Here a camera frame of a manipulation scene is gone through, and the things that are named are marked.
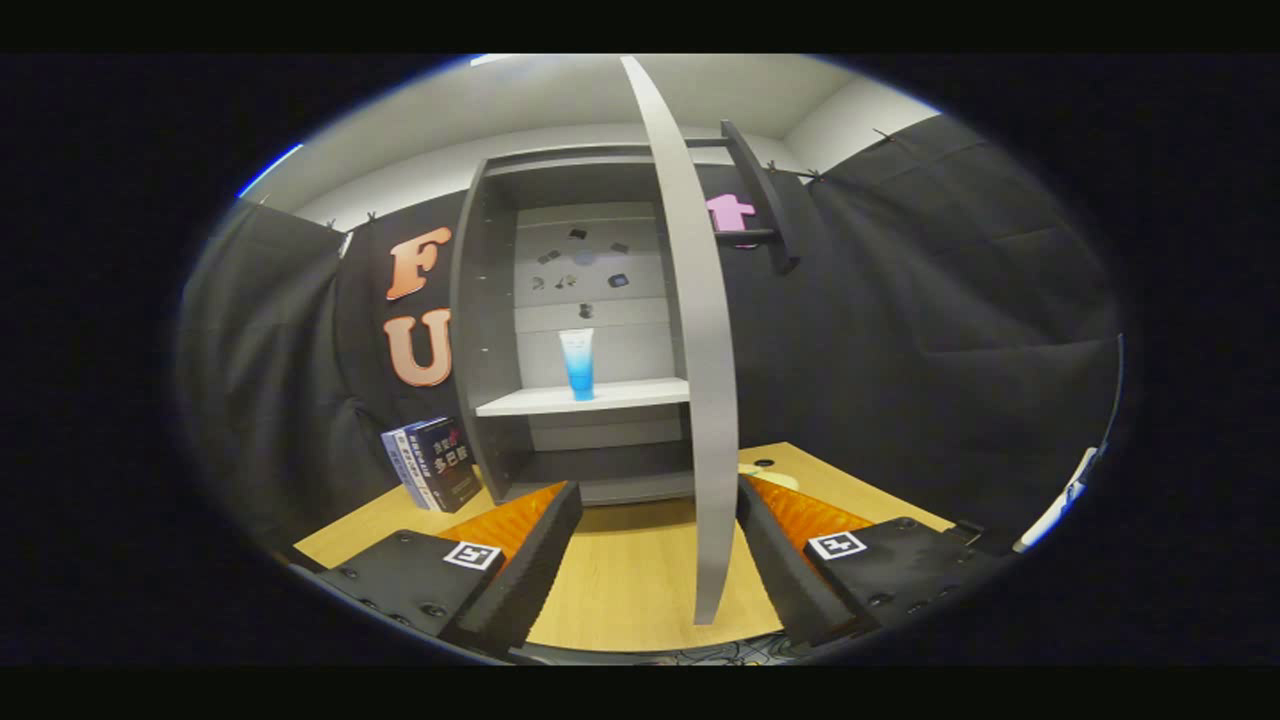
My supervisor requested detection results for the grey cabinet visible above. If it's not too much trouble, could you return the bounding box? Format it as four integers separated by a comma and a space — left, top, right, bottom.
448, 140, 731, 507

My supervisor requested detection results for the dark blue book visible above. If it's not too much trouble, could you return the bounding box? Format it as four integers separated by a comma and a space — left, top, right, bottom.
405, 416, 484, 514

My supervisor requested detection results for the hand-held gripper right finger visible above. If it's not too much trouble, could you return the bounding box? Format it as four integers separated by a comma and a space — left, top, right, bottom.
737, 475, 1011, 648

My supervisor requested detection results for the blue white tube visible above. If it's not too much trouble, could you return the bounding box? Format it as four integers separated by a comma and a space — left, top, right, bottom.
558, 327, 596, 402

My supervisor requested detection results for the white cabinet shelf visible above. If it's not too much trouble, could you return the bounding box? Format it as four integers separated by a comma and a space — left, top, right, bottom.
475, 377, 691, 419

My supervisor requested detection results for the light grey cabinet door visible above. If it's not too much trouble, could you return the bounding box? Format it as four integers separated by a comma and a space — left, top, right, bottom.
618, 55, 803, 627

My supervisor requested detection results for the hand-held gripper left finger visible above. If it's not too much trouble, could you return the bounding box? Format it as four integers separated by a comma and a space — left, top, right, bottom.
312, 480, 585, 661

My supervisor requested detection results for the blue white book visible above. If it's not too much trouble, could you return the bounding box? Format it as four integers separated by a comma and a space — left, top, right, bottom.
380, 425, 431, 509

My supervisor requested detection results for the black backdrop cloth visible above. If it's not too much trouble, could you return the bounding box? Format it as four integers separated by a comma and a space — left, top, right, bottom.
175, 112, 1121, 561

